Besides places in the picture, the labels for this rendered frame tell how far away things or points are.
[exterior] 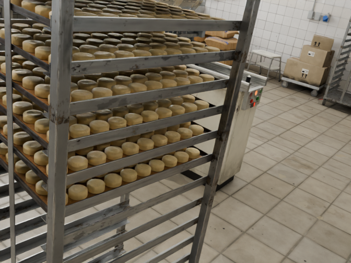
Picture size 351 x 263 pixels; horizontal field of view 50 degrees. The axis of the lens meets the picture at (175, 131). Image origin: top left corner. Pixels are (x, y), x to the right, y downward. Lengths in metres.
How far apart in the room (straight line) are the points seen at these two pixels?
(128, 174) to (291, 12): 5.93
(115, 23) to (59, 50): 0.16
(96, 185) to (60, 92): 0.36
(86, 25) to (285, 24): 6.17
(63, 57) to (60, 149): 0.20
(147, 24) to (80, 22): 0.18
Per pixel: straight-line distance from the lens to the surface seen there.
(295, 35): 6.79
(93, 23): 0.81
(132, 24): 0.87
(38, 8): 0.88
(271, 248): 2.59
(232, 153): 2.84
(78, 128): 0.94
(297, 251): 2.66
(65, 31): 0.75
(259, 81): 2.86
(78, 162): 0.98
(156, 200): 1.19
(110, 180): 1.08
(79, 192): 1.02
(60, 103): 0.78
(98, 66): 0.84
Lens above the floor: 1.55
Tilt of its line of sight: 24 degrees down
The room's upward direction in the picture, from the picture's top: 10 degrees clockwise
